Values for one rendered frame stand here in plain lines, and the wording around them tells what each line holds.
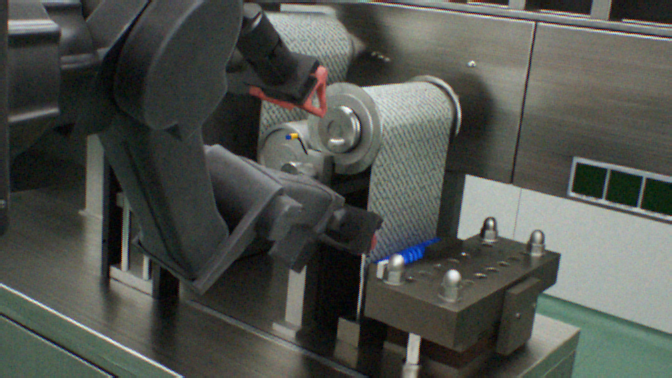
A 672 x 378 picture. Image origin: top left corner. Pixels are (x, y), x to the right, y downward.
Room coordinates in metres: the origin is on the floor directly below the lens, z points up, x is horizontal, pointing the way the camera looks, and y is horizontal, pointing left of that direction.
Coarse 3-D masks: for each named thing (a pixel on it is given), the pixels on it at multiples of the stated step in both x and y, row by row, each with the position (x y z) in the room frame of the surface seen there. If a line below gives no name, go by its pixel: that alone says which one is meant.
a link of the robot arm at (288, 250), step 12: (336, 216) 1.08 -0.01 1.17; (300, 228) 1.12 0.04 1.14; (336, 228) 1.09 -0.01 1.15; (276, 240) 1.15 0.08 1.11; (288, 240) 1.12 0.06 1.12; (300, 240) 1.12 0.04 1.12; (312, 240) 1.12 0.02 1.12; (276, 252) 1.12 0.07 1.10; (288, 252) 1.12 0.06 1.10; (300, 252) 1.12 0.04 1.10; (312, 252) 1.15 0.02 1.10; (288, 264) 1.11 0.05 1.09; (300, 264) 1.13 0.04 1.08
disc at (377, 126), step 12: (336, 84) 1.32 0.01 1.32; (348, 84) 1.31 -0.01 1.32; (360, 96) 1.30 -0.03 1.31; (372, 108) 1.28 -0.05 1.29; (312, 120) 1.35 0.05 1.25; (372, 120) 1.28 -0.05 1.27; (312, 132) 1.35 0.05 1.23; (372, 132) 1.28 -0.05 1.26; (312, 144) 1.34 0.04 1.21; (372, 144) 1.28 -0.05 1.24; (372, 156) 1.28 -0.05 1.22; (336, 168) 1.31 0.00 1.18; (348, 168) 1.30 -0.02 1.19; (360, 168) 1.29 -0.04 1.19
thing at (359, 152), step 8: (328, 96) 1.33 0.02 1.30; (336, 96) 1.32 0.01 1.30; (344, 96) 1.31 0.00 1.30; (352, 96) 1.30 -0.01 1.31; (328, 104) 1.33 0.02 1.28; (336, 104) 1.32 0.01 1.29; (344, 104) 1.31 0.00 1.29; (352, 104) 1.30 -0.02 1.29; (360, 104) 1.29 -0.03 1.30; (360, 112) 1.29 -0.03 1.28; (368, 112) 1.28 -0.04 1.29; (360, 120) 1.29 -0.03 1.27; (368, 120) 1.28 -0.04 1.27; (368, 128) 1.28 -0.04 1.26; (368, 136) 1.28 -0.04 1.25; (320, 144) 1.33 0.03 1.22; (360, 144) 1.28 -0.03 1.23; (368, 144) 1.28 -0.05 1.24; (328, 152) 1.32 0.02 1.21; (344, 152) 1.31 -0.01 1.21; (352, 152) 1.29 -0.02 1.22; (360, 152) 1.28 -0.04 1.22; (336, 160) 1.31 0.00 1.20; (344, 160) 1.30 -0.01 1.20; (352, 160) 1.29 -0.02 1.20
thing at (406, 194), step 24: (384, 168) 1.31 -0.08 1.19; (408, 168) 1.37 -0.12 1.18; (432, 168) 1.44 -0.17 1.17; (384, 192) 1.31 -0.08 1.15; (408, 192) 1.38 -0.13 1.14; (432, 192) 1.44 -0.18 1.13; (384, 216) 1.32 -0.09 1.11; (408, 216) 1.38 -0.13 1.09; (432, 216) 1.45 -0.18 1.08; (384, 240) 1.33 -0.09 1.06; (408, 240) 1.39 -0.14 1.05
